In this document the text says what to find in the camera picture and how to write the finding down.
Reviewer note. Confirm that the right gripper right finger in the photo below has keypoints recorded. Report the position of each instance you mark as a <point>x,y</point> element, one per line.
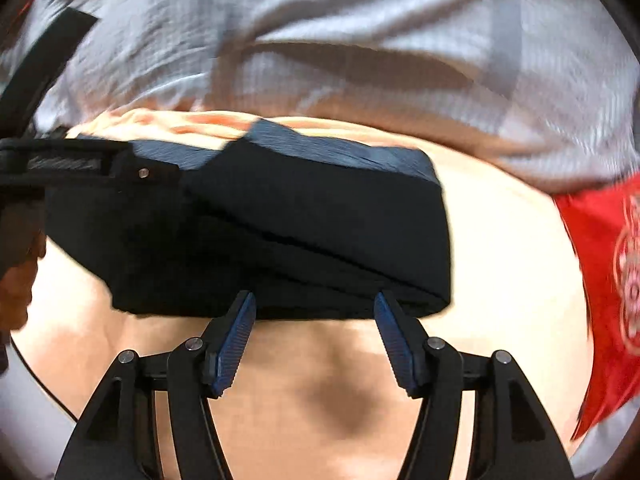
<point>513,436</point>

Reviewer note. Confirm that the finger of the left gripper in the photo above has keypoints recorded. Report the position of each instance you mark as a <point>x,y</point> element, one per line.
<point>46,162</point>

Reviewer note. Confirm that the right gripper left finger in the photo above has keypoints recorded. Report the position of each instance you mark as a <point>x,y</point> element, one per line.
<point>116,435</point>

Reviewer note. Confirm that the black pants grey waistband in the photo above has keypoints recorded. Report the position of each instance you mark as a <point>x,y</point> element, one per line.
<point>312,227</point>

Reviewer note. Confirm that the person's left hand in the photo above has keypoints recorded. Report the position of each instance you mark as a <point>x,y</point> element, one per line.
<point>23,245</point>

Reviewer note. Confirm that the peach bed sheet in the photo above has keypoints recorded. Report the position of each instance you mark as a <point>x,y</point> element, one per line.
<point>318,400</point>

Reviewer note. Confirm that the red patterned cloth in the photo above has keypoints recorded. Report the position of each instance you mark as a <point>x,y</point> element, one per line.
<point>603,226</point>

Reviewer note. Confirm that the grey white striped blanket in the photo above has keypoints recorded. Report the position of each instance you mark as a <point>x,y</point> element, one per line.
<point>545,89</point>

